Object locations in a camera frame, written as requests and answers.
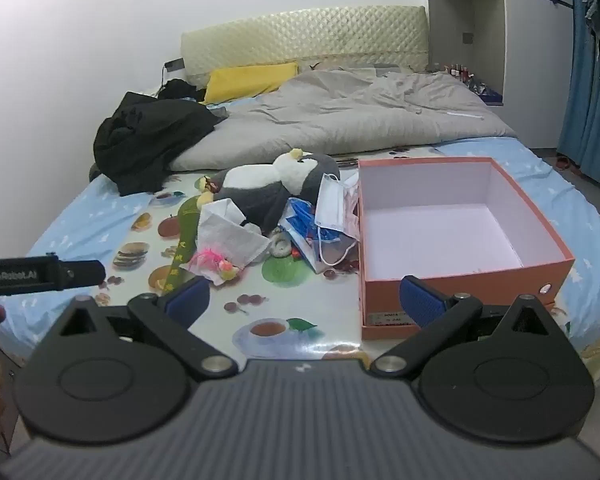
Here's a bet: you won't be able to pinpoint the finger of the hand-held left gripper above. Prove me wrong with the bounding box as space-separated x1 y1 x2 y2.
61 260 107 290

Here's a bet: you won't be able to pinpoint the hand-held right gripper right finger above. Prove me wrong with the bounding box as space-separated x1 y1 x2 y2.
369 274 556 377

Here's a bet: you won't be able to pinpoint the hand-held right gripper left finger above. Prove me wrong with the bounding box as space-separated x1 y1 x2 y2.
55 275 240 382

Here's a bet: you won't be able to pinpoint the orange cardboard box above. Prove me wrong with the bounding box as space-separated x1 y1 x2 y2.
356 156 576 342

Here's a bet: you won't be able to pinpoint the white translucent plastic bag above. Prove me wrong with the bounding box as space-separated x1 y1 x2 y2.
195 199 272 286

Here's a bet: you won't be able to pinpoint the white fluffy ring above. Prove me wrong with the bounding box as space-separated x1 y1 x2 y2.
272 232 294 259

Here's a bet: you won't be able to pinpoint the blue plastic packet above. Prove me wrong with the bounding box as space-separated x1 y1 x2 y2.
278 197 361 275

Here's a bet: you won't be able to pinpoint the white face masks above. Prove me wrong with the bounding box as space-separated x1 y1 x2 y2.
314 172 361 267

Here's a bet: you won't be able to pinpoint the green sash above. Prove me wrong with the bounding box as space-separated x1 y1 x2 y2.
162 195 203 296

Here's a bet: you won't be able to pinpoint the grey white penguin plush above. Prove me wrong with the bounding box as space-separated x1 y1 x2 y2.
197 147 342 233

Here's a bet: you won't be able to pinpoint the black clothing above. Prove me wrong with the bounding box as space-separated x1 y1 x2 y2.
92 91 228 197

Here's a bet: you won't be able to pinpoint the grey duvet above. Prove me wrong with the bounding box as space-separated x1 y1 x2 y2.
170 69 518 171

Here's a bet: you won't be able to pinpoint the dark cloth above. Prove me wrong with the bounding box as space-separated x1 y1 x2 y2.
157 79 206 102

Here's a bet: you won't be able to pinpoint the yellow pillow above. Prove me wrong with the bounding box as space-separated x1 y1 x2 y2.
204 62 300 105

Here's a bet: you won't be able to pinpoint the row of cosmetic bottles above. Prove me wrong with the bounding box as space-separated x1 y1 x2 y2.
442 62 503 106

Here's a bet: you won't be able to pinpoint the blue curtain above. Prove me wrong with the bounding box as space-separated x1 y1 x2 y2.
557 0 600 186

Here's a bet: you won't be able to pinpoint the white cabinet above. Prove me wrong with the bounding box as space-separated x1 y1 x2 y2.
425 0 576 148

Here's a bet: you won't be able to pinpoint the cream quilted headboard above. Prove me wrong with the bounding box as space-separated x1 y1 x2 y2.
181 6 428 86

